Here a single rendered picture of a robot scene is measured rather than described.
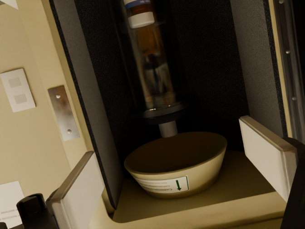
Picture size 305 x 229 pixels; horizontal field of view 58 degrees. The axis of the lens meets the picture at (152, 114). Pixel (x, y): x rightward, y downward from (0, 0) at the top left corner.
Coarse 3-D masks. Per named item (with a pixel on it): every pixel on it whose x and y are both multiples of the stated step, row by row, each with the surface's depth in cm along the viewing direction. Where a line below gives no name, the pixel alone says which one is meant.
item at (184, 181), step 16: (144, 144) 53; (160, 144) 54; (176, 144) 54; (192, 144) 53; (208, 144) 51; (224, 144) 43; (128, 160) 48; (144, 160) 52; (160, 160) 53; (176, 160) 54; (192, 160) 53; (208, 160) 39; (144, 176) 40; (160, 176) 39; (176, 176) 39; (192, 176) 39; (208, 176) 41; (160, 192) 41; (176, 192) 41; (192, 192) 41
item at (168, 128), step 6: (174, 114) 40; (180, 114) 41; (186, 114) 42; (144, 120) 41; (150, 120) 41; (156, 120) 40; (162, 120) 40; (168, 120) 40; (174, 120) 44; (162, 126) 43; (168, 126) 43; (174, 126) 44; (162, 132) 44; (168, 132) 43; (174, 132) 44
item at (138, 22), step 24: (120, 0) 37; (144, 0) 36; (168, 0) 39; (120, 24) 38; (144, 24) 37; (168, 24) 39; (120, 48) 40; (144, 48) 38; (168, 48) 39; (144, 72) 39; (168, 72) 39; (144, 96) 40; (168, 96) 39; (192, 96) 41
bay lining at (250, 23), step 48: (96, 0) 48; (192, 0) 50; (240, 0) 40; (96, 48) 48; (192, 48) 53; (240, 48) 45; (96, 96) 45; (240, 96) 49; (96, 144) 39; (240, 144) 52
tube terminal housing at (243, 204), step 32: (32, 0) 33; (32, 32) 33; (64, 64) 37; (288, 128) 35; (224, 160) 50; (128, 192) 47; (224, 192) 40; (256, 192) 38; (96, 224) 39; (128, 224) 39; (160, 224) 39; (192, 224) 39; (224, 224) 38
